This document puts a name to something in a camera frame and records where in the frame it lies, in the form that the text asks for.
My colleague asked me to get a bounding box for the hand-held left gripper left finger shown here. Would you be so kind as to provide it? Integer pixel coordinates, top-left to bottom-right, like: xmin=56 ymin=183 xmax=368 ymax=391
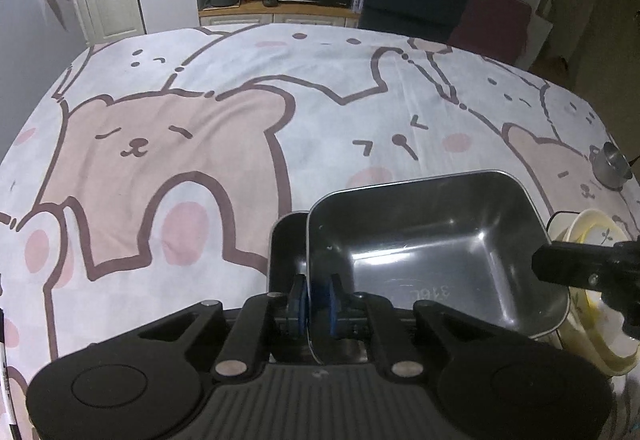
xmin=137 ymin=273 xmax=310 ymax=379

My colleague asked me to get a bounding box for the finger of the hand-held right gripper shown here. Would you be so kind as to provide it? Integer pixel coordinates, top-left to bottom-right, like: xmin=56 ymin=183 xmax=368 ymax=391
xmin=531 ymin=241 xmax=622 ymax=290

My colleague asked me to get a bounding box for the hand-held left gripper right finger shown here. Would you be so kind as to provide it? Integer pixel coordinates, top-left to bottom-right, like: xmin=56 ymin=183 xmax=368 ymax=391
xmin=326 ymin=273 xmax=502 ymax=379

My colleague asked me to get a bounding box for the white lemon print bowl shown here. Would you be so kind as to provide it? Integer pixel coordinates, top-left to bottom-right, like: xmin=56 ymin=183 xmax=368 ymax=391
xmin=569 ymin=209 xmax=638 ymax=321

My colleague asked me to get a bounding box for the rectangular steel container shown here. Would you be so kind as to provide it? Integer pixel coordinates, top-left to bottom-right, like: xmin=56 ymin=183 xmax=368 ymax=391
xmin=305 ymin=169 xmax=571 ymax=366
xmin=269 ymin=211 xmax=312 ymax=361

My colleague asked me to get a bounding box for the cream bowl with handles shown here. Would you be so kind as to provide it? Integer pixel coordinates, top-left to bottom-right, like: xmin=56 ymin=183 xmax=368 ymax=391
xmin=547 ymin=207 xmax=640 ymax=377

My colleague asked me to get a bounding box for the small round steel bowl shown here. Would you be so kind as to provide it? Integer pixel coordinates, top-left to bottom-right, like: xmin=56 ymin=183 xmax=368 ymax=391
xmin=590 ymin=141 xmax=634 ymax=191

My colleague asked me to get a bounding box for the bear print tablecloth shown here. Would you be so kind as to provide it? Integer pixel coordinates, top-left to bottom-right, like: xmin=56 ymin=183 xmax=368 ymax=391
xmin=0 ymin=23 xmax=640 ymax=440

